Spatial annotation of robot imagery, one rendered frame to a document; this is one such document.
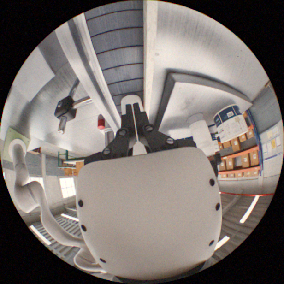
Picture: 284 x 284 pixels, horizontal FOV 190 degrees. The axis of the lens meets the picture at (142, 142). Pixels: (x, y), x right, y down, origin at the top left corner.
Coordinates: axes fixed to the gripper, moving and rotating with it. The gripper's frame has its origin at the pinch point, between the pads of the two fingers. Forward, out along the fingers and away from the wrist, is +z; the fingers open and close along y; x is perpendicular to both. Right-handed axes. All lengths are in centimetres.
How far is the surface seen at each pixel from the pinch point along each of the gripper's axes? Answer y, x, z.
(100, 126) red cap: -14.6, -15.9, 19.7
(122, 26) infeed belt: 0.1, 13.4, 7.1
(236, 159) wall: 425, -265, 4
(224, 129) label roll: 40.9, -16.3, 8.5
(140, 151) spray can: 0.2, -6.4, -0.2
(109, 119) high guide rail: -4.2, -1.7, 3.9
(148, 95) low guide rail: 3.3, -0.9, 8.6
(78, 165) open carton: -140, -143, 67
